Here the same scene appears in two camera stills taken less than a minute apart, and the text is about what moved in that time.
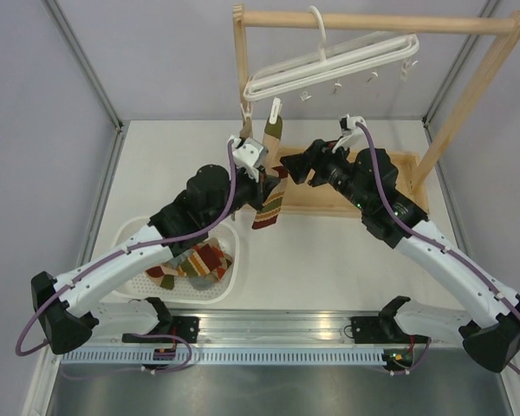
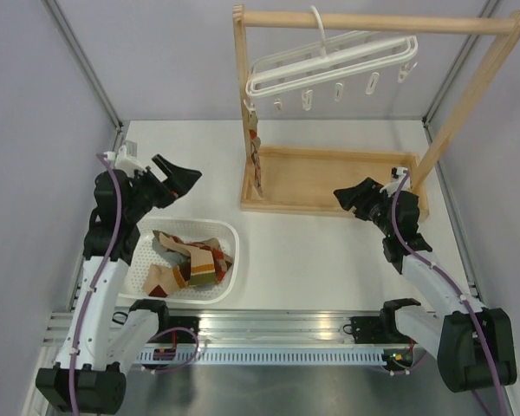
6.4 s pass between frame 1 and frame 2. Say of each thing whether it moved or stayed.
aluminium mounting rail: stayed
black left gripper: moved
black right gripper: moved
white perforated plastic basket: stayed
